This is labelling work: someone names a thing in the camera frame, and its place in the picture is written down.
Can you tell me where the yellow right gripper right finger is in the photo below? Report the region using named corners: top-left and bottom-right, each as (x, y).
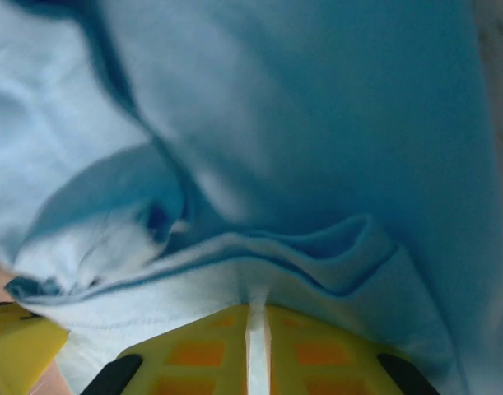
top-left (267, 304), bottom-right (441, 395)

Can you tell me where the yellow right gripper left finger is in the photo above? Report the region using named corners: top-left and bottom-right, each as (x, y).
top-left (86, 304), bottom-right (251, 395)

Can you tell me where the light blue t-shirt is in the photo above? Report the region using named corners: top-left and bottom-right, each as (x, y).
top-left (0, 0), bottom-right (503, 395)

